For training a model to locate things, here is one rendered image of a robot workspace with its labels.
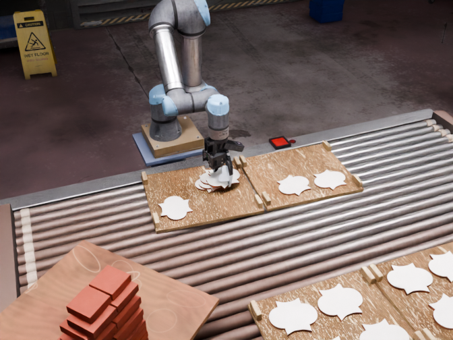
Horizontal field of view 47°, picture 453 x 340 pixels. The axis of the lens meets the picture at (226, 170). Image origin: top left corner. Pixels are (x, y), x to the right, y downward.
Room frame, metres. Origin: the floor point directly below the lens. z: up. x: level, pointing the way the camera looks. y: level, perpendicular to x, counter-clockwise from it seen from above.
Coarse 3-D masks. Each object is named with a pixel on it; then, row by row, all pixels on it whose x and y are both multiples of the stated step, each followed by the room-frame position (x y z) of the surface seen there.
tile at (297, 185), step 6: (282, 180) 1.66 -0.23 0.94; (288, 180) 1.66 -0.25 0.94; (294, 180) 1.66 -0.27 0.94; (300, 180) 1.66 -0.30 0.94; (306, 180) 1.66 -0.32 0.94; (282, 186) 1.62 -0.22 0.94; (288, 186) 1.62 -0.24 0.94; (294, 186) 1.62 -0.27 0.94; (300, 186) 1.62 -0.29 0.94; (306, 186) 1.62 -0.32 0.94; (282, 192) 1.59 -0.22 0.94; (288, 192) 1.59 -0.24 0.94; (294, 192) 1.59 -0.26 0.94; (300, 192) 1.59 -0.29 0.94
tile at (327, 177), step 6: (318, 174) 1.71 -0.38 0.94; (324, 174) 1.71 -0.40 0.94; (330, 174) 1.71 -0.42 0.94; (336, 174) 1.71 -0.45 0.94; (342, 174) 1.71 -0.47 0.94; (318, 180) 1.66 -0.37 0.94; (324, 180) 1.66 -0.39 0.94; (330, 180) 1.66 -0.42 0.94; (336, 180) 1.66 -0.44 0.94; (342, 180) 1.66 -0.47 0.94; (318, 186) 1.63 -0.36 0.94; (324, 186) 1.62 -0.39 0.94; (330, 186) 1.62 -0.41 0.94; (336, 186) 1.63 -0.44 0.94
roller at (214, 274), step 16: (432, 208) 1.52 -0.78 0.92; (448, 208) 1.53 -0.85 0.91; (384, 224) 1.43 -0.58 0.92; (400, 224) 1.44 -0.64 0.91; (320, 240) 1.34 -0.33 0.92; (336, 240) 1.35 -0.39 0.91; (352, 240) 1.36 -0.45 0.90; (272, 256) 1.26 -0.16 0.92; (288, 256) 1.27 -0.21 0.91; (208, 272) 1.19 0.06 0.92; (224, 272) 1.20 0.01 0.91; (240, 272) 1.21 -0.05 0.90
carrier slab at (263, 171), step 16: (320, 144) 1.94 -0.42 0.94; (256, 160) 1.82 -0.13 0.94; (272, 160) 1.82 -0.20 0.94; (288, 160) 1.82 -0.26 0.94; (304, 160) 1.82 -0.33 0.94; (320, 160) 1.82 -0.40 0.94; (336, 160) 1.82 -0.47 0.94; (256, 176) 1.70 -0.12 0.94; (272, 176) 1.70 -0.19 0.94; (288, 176) 1.70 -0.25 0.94; (304, 176) 1.70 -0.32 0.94; (352, 176) 1.70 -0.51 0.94; (256, 192) 1.61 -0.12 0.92; (272, 192) 1.60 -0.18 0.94; (304, 192) 1.60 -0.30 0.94; (320, 192) 1.60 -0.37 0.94; (336, 192) 1.60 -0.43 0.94; (352, 192) 1.61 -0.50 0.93; (272, 208) 1.50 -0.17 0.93
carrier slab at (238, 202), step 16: (160, 176) 1.70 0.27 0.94; (176, 176) 1.70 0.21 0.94; (192, 176) 1.70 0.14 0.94; (240, 176) 1.70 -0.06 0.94; (160, 192) 1.60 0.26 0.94; (176, 192) 1.60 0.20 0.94; (192, 192) 1.60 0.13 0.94; (224, 192) 1.60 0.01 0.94; (240, 192) 1.60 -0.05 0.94; (160, 208) 1.50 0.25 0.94; (192, 208) 1.50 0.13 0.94; (208, 208) 1.50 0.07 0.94; (224, 208) 1.50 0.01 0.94; (240, 208) 1.50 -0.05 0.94; (256, 208) 1.50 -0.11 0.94; (160, 224) 1.41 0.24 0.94; (176, 224) 1.41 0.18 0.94; (192, 224) 1.41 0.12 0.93
